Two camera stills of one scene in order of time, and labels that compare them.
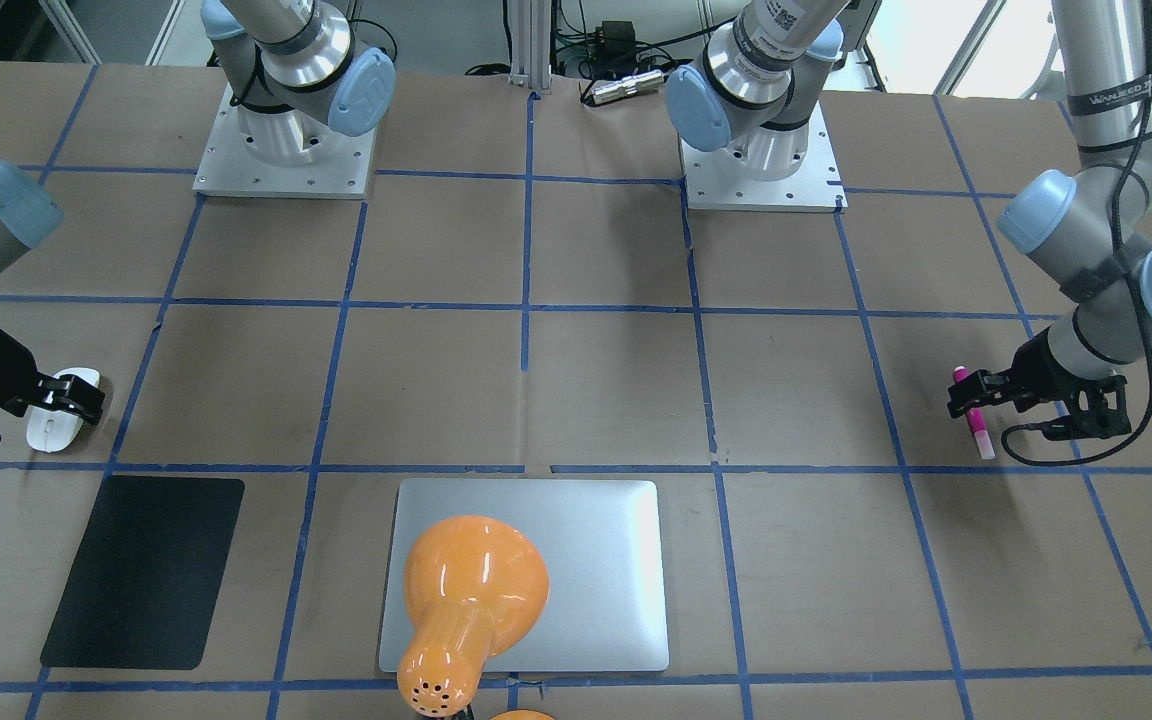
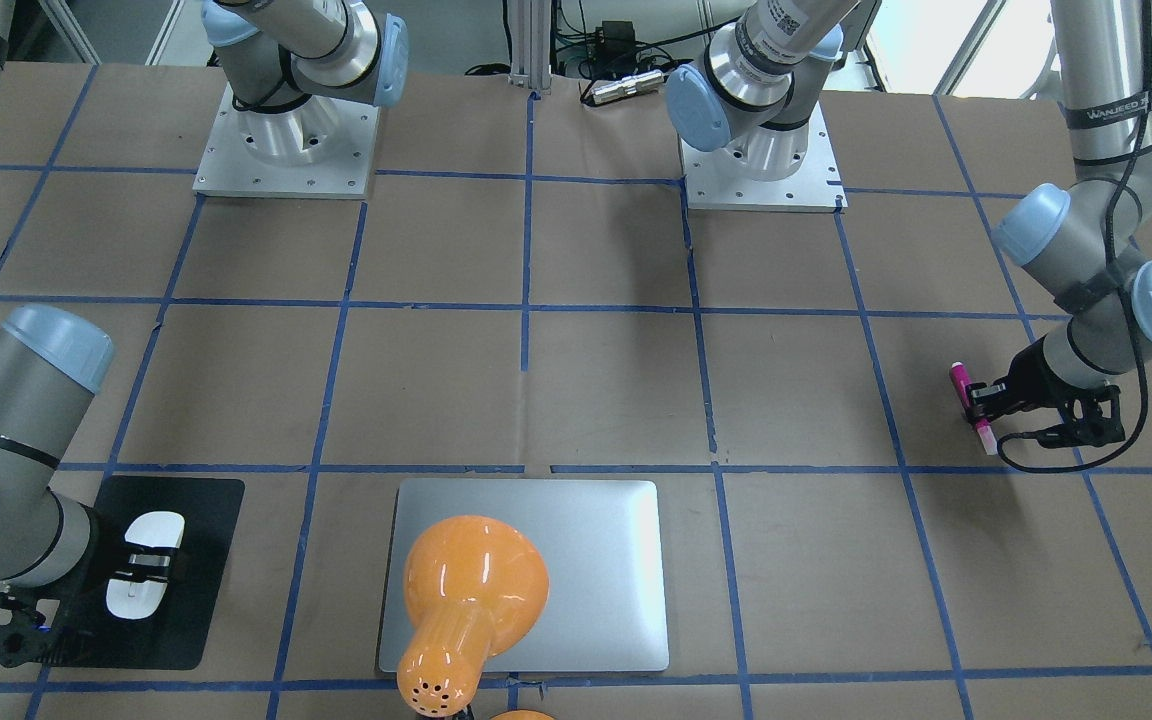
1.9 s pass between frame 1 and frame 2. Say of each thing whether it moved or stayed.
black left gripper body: stayed
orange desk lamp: stayed
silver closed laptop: stayed
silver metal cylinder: stayed
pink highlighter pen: stayed
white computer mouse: moved
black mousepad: stayed
